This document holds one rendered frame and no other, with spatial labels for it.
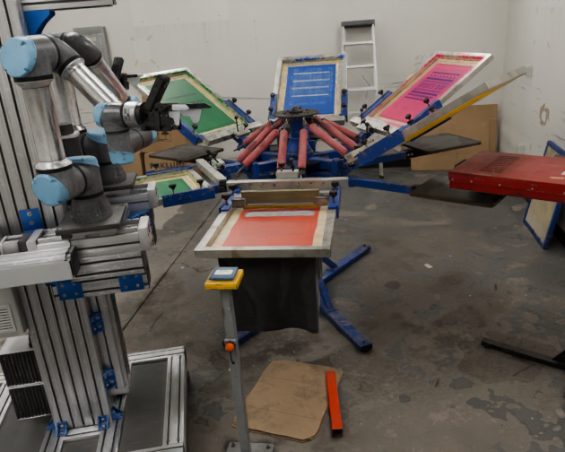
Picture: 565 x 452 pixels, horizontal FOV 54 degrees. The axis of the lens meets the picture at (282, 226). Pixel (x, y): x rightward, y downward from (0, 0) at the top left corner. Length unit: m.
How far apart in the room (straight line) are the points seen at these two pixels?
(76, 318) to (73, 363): 0.22
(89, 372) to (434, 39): 5.42
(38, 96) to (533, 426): 2.54
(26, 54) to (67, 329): 1.18
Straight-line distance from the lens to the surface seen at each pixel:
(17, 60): 1.90
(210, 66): 7.09
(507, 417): 3.04
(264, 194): 2.85
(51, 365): 2.64
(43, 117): 1.93
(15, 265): 2.11
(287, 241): 2.47
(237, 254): 2.35
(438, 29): 6.86
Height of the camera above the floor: 1.91
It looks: 21 degrees down
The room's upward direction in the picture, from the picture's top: 5 degrees counter-clockwise
